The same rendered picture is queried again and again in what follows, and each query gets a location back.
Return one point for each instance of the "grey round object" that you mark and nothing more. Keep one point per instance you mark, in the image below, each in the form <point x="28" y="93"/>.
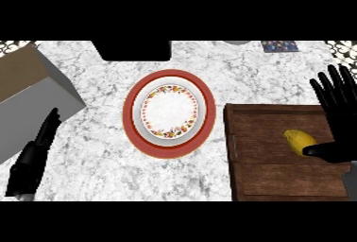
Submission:
<point x="238" y="42"/>

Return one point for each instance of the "red round placemat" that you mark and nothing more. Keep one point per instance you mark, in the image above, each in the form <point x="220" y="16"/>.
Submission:
<point x="135" y="138"/>

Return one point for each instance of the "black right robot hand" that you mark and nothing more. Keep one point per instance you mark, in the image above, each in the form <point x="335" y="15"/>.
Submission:
<point x="338" y="126"/>

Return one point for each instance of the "white floral rimmed plate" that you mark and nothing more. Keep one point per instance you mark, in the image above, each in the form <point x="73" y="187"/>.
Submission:
<point x="170" y="111"/>

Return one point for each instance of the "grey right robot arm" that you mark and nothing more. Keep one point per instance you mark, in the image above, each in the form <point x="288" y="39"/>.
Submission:
<point x="350" y="182"/>

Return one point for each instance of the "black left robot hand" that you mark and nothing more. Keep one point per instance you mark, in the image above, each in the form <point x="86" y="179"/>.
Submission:
<point x="28" y="164"/>

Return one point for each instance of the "black appliance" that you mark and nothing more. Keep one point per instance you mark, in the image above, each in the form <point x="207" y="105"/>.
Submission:
<point x="132" y="50"/>

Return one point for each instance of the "brown wooden tray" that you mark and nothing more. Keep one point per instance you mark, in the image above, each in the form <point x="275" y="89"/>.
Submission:
<point x="279" y="170"/>

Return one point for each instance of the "blue patterned card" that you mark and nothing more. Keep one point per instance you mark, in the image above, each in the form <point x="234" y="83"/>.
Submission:
<point x="279" y="46"/>

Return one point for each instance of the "yellow lemon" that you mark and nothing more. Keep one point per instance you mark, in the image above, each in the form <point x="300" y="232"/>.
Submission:
<point x="300" y="141"/>

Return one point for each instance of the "grey and brown box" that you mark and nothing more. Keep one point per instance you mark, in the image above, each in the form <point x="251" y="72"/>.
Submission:
<point x="28" y="94"/>

